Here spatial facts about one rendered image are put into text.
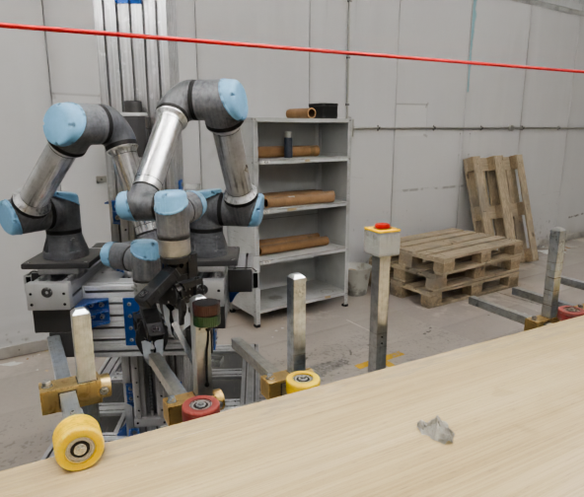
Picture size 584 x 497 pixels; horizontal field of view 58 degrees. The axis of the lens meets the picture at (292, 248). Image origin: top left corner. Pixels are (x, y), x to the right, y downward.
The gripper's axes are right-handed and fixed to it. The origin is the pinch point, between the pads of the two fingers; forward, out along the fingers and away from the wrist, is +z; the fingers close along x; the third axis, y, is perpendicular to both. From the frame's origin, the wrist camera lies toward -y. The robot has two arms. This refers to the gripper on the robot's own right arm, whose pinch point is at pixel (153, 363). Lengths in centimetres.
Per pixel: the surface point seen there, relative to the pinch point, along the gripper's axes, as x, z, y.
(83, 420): 24, -16, -50
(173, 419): 4.0, -1.7, -33.8
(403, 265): -267, 53, 203
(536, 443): -51, -8, -85
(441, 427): -38, -9, -73
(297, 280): -28, -30, -33
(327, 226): -209, 19, 239
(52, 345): 25.6, -13.6, -7.1
